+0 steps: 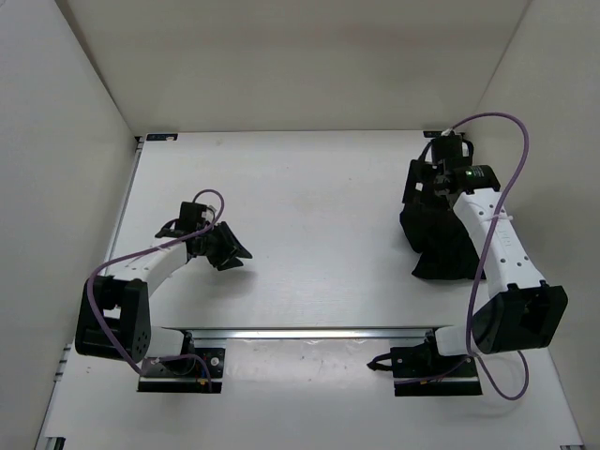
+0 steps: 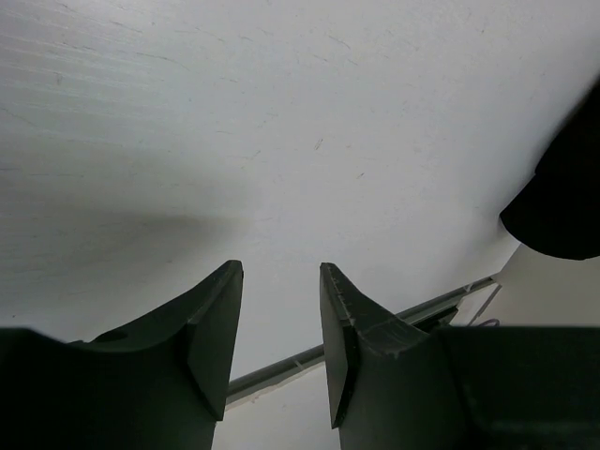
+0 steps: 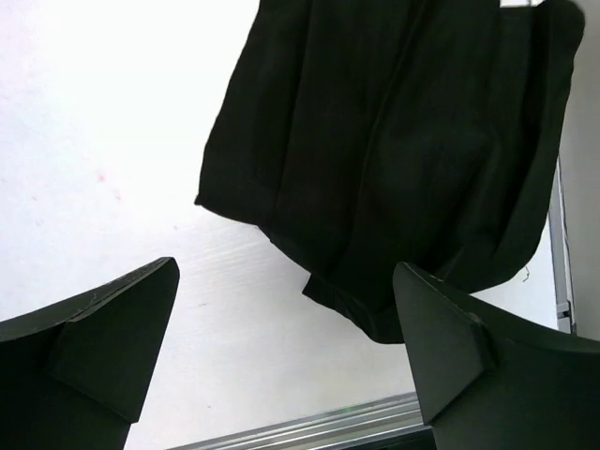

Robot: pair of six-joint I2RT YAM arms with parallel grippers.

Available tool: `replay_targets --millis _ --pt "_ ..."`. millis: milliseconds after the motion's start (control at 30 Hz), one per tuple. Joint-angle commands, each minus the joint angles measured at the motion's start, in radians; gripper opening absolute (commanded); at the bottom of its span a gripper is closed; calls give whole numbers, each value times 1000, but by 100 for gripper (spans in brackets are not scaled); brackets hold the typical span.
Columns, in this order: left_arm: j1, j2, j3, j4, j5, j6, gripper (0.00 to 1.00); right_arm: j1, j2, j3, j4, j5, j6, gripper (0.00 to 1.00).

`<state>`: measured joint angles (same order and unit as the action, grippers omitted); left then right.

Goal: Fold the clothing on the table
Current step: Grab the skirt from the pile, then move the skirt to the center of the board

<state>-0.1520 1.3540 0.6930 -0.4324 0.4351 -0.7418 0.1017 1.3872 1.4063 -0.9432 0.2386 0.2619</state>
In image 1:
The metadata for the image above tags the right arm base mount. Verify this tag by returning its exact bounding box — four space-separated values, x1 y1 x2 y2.
367 343 483 398

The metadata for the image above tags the left blue corner label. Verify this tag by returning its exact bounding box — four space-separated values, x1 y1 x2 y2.
145 133 178 142

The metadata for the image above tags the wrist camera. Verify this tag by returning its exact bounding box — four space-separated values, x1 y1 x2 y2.
430 132 474 168
155 202 216 238

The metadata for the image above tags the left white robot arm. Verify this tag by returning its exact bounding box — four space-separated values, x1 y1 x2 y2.
74 221 252 373

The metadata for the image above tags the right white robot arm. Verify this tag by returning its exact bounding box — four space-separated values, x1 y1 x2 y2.
420 165 568 376

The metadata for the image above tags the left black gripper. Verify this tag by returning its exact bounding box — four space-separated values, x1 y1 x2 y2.
201 219 253 271

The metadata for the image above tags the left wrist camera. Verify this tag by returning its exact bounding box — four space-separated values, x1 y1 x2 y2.
155 202 216 238

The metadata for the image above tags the blue corner label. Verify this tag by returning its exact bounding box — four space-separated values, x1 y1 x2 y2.
145 133 178 142
423 130 441 139

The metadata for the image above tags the right blue corner label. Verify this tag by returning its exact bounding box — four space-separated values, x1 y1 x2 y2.
423 130 441 139

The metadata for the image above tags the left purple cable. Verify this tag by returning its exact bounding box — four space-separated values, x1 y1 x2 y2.
86 188 225 393

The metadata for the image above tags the purple cable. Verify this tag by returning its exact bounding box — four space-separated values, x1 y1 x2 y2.
86 188 225 393
393 111 533 401

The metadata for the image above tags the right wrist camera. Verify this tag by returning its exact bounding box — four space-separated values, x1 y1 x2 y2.
430 132 474 168

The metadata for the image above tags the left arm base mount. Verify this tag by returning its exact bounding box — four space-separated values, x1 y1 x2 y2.
137 347 226 394

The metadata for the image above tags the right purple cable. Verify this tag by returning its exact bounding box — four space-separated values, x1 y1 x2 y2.
393 111 533 401

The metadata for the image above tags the black pleated skirt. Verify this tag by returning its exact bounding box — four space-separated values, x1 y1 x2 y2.
399 159 479 281

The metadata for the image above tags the aluminium rail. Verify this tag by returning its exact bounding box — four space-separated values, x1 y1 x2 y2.
187 327 435 340

